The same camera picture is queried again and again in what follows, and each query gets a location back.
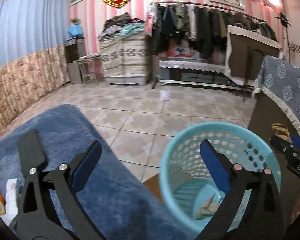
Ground brown paper ball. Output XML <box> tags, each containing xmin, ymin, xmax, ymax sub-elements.
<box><xmin>271</xmin><ymin>123</ymin><xmax>292</xmax><ymax>144</ymax></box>

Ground teal plastic trash basket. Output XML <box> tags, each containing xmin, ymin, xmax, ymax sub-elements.
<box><xmin>159</xmin><ymin>121</ymin><xmax>281</xmax><ymax>233</ymax></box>

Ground black rectangular case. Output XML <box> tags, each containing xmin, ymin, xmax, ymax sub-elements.
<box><xmin>18</xmin><ymin>129</ymin><xmax>47</xmax><ymax>176</ymax></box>

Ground blue floral sofa cover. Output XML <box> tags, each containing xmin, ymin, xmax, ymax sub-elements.
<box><xmin>251</xmin><ymin>55</ymin><xmax>300</xmax><ymax>135</ymax></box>

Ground blue woven table blanket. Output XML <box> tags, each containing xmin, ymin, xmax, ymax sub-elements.
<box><xmin>0</xmin><ymin>104</ymin><xmax>197</xmax><ymax>239</ymax></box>

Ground covered brown television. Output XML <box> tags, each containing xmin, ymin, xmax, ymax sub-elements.
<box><xmin>225</xmin><ymin>25</ymin><xmax>283</xmax><ymax>87</ymax></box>

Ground low tv stand with lace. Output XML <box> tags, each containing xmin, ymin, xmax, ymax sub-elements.
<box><xmin>158</xmin><ymin>57</ymin><xmax>253</xmax><ymax>92</ymax></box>

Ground black tripod stand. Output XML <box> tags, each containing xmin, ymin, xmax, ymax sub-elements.
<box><xmin>276</xmin><ymin>12</ymin><xmax>291</xmax><ymax>62</ymax></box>

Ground small metal folding table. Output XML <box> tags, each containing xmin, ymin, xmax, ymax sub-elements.
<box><xmin>75</xmin><ymin>53</ymin><xmax>101</xmax><ymax>87</ymax></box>

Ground blue floral curtain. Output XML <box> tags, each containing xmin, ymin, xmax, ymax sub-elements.
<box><xmin>0</xmin><ymin>0</ymin><xmax>69</xmax><ymax>133</ymax></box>

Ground hanging dark clothes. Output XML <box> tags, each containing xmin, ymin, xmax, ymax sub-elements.
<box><xmin>146</xmin><ymin>2</ymin><xmax>277</xmax><ymax>60</ymax></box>

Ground grey water dispenser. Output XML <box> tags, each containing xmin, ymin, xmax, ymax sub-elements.
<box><xmin>64</xmin><ymin>37</ymin><xmax>86</xmax><ymax>84</ymax></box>

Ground patterned cloth covered cabinet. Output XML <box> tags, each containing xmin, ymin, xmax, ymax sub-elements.
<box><xmin>100</xmin><ymin>32</ymin><xmax>152</xmax><ymax>86</ymax></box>

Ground metal clothes rack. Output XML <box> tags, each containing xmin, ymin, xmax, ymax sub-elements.
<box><xmin>145</xmin><ymin>2</ymin><xmax>271</xmax><ymax>91</ymax></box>

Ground blue covered water bottle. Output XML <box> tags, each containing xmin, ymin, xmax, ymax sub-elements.
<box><xmin>67</xmin><ymin>24</ymin><xmax>84</xmax><ymax>37</ymax></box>

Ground pile of folded clothes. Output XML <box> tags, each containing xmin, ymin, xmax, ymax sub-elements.
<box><xmin>98</xmin><ymin>12</ymin><xmax>145</xmax><ymax>41</ymax></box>

